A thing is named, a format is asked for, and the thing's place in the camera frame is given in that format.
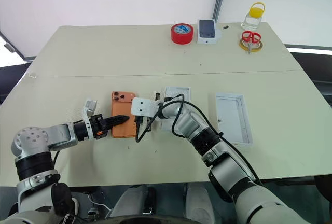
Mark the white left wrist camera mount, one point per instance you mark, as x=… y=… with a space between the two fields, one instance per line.
x=89 y=107

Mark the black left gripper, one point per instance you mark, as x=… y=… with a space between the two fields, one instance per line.
x=98 y=128

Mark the grey slanted frame bar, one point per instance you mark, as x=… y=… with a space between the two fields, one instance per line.
x=13 y=47

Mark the red tape roll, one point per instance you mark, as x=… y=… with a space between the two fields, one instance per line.
x=181 y=34

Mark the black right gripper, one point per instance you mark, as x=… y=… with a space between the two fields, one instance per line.
x=145 y=120

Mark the yellow tape roll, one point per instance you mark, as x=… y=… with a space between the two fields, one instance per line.
x=259 y=45

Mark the white phone box lid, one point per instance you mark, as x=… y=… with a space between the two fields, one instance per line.
x=233 y=120

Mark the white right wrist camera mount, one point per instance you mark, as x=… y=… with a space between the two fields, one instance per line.
x=141 y=107

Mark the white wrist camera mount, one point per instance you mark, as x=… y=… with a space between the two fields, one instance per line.
x=141 y=107
x=89 y=107

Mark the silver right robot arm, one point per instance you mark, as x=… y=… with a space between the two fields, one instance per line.
x=233 y=172

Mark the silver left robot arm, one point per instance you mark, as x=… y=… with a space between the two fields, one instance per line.
x=39 y=141

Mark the white phone box base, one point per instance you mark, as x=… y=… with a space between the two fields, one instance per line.
x=179 y=90

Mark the orange smartphone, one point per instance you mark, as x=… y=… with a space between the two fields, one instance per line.
x=122 y=130

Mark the white box with phone picture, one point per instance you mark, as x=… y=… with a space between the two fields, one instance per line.
x=207 y=30

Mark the grey rounded robot leg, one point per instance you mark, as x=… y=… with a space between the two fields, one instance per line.
x=129 y=200
x=199 y=203

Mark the clear jar with yellow lid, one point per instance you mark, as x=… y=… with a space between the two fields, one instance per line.
x=252 y=17

